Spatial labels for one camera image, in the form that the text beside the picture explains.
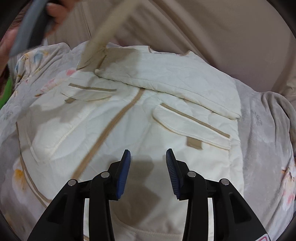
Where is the cream quilted jacket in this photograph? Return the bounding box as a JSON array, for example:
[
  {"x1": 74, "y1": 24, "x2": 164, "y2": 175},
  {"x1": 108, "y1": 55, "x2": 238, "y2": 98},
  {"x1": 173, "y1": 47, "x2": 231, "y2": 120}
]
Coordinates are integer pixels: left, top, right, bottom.
[{"x1": 16, "y1": 0, "x2": 244, "y2": 241}]

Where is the person's left hand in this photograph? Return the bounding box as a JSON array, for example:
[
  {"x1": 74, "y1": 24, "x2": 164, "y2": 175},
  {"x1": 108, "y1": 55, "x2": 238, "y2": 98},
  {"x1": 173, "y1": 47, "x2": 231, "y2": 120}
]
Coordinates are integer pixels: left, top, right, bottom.
[{"x1": 1, "y1": 0, "x2": 78, "y2": 74}]

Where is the green cloth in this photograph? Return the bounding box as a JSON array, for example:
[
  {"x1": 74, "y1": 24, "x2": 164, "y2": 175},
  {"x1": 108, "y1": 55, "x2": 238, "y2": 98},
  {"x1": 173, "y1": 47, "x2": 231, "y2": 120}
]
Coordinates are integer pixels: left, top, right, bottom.
[{"x1": 0, "y1": 77, "x2": 13, "y2": 108}]

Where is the grey floral fleece blanket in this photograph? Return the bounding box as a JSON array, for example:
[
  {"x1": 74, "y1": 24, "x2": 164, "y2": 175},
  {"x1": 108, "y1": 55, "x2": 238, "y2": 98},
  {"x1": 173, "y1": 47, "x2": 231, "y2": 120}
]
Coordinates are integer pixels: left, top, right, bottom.
[{"x1": 1, "y1": 43, "x2": 295, "y2": 240}]

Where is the beige curtain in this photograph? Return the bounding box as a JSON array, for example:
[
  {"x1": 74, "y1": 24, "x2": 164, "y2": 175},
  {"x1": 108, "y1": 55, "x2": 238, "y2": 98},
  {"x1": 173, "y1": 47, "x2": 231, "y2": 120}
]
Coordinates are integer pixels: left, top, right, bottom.
[{"x1": 46, "y1": 0, "x2": 296, "y2": 98}]

